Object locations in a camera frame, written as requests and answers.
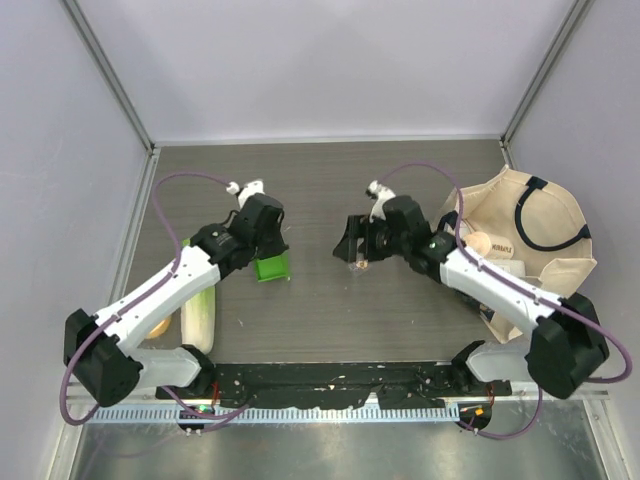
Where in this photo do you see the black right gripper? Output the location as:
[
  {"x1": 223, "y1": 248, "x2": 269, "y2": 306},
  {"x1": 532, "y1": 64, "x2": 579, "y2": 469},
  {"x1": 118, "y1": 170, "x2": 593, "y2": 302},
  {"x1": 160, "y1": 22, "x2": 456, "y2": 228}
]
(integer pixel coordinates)
[{"x1": 333, "y1": 214, "x2": 409, "y2": 265}]

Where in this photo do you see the small clear plastic packet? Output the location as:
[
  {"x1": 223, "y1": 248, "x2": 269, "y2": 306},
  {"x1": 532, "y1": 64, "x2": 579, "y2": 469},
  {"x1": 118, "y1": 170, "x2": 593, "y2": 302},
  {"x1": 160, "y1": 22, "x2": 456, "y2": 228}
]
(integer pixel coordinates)
[{"x1": 349, "y1": 260, "x2": 369, "y2": 273}]

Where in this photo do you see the green paper box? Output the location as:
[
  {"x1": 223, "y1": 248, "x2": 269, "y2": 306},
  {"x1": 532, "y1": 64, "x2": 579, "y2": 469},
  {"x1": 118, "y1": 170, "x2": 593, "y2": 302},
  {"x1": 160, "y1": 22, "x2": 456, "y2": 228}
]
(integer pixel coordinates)
[{"x1": 254, "y1": 252, "x2": 291, "y2": 282}]

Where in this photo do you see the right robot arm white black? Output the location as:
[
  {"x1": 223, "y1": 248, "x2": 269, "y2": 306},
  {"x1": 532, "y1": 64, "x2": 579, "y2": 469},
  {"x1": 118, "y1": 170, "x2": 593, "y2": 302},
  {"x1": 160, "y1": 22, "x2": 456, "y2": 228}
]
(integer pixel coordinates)
[{"x1": 333, "y1": 195, "x2": 609, "y2": 399}]

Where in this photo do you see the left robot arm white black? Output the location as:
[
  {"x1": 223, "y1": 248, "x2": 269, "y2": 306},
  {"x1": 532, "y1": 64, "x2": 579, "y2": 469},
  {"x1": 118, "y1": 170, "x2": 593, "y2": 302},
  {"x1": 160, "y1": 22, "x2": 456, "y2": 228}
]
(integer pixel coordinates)
[{"x1": 63, "y1": 193, "x2": 288, "y2": 407}]

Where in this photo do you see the napa cabbage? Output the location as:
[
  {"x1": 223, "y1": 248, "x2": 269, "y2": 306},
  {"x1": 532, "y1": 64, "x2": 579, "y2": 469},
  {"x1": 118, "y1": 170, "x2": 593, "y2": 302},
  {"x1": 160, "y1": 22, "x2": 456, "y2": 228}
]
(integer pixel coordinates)
[{"x1": 180, "y1": 263, "x2": 216, "y2": 355}]

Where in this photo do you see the beige cap bottle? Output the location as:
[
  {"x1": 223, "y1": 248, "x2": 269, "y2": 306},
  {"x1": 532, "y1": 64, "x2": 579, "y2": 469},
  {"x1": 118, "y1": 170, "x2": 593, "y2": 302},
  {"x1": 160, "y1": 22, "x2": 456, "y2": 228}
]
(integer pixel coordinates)
[{"x1": 463, "y1": 231, "x2": 492, "y2": 257}]

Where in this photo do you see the round blue yellow tin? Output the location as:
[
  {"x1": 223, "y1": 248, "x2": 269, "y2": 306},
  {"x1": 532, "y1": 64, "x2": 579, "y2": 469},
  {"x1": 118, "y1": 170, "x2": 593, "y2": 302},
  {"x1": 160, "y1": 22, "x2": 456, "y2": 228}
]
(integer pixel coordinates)
[{"x1": 146, "y1": 316, "x2": 172, "y2": 340}]

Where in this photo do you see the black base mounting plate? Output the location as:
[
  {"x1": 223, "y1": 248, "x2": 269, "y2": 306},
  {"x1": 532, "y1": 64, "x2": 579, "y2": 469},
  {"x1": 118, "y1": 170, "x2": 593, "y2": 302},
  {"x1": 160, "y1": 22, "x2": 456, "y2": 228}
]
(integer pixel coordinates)
[{"x1": 173, "y1": 362, "x2": 512, "y2": 410}]

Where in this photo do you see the beige canvas tote bag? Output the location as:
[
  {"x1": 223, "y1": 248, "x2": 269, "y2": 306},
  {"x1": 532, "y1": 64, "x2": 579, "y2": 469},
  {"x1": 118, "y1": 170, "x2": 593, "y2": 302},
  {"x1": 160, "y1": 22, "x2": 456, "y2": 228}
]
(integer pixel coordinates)
[{"x1": 423, "y1": 164, "x2": 599, "y2": 344}]

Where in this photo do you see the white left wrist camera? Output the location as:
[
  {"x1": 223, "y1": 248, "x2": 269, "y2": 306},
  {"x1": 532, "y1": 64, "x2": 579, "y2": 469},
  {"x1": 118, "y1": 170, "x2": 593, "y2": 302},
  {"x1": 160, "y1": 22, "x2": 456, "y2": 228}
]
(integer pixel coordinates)
[{"x1": 226, "y1": 179, "x2": 264, "y2": 209}]

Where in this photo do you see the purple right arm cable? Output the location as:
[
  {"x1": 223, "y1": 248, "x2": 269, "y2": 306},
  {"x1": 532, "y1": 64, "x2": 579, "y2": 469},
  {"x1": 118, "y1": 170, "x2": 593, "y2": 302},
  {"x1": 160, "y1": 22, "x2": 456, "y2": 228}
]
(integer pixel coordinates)
[{"x1": 374, "y1": 160, "x2": 632, "y2": 439}]

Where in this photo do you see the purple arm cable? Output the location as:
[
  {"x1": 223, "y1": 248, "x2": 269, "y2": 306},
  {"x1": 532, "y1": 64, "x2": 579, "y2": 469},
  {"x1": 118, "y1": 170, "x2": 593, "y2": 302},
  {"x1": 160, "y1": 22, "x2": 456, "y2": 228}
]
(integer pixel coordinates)
[
  {"x1": 58, "y1": 171, "x2": 251, "y2": 459},
  {"x1": 374, "y1": 160, "x2": 632, "y2": 439}
]

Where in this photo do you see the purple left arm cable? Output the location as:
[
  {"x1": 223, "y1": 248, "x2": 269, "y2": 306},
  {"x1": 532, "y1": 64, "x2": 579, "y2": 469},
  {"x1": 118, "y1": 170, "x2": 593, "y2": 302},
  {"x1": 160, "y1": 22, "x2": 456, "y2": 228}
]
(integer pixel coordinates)
[{"x1": 58, "y1": 171, "x2": 251, "y2": 459}]

